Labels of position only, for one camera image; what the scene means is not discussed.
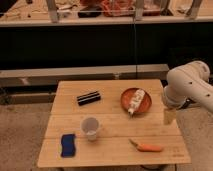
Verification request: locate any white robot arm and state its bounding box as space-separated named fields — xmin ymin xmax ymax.
xmin=161 ymin=61 xmax=213 ymax=125

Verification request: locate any orange pepper with green stem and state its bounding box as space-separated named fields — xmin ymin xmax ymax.
xmin=129 ymin=139 xmax=163 ymax=152

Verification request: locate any black vertical cable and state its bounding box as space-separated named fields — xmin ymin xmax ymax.
xmin=132 ymin=14 xmax=139 ymax=80

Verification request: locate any wooden table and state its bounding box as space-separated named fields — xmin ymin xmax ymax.
xmin=38 ymin=79 xmax=191 ymax=168

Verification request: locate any black rectangular box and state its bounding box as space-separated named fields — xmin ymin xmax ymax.
xmin=77 ymin=91 xmax=101 ymax=106

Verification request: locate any blue sponge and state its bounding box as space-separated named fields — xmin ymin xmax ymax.
xmin=61 ymin=134 xmax=76 ymax=157

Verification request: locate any white squeeze bottle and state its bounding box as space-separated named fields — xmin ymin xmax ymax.
xmin=128 ymin=89 xmax=145 ymax=116

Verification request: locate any long metal shelf rail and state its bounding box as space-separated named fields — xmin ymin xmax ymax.
xmin=0 ymin=64 xmax=169 ymax=87

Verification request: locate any white ceramic cup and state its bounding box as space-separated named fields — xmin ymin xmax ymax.
xmin=81 ymin=117 xmax=99 ymax=141

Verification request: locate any orange round plate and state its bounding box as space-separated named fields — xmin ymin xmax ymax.
xmin=121 ymin=88 xmax=152 ymax=114

